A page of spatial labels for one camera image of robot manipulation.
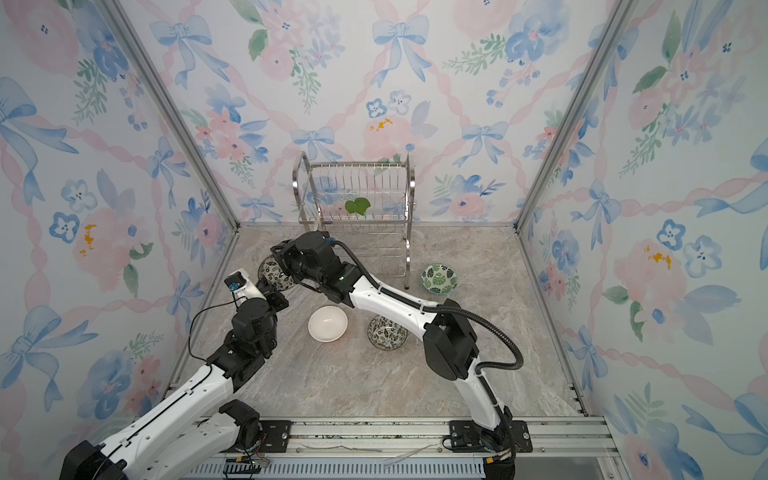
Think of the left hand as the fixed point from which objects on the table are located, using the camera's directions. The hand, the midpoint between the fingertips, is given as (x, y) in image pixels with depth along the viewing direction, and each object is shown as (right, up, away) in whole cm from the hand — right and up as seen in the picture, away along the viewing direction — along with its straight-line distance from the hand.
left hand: (267, 276), depth 76 cm
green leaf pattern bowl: (+48, -3, +27) cm, 56 cm away
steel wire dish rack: (+28, +13, +40) cm, 51 cm away
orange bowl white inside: (+13, -15, +14) cm, 24 cm away
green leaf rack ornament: (+22, +20, +12) cm, 32 cm away
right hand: (+1, +8, -3) cm, 8 cm away
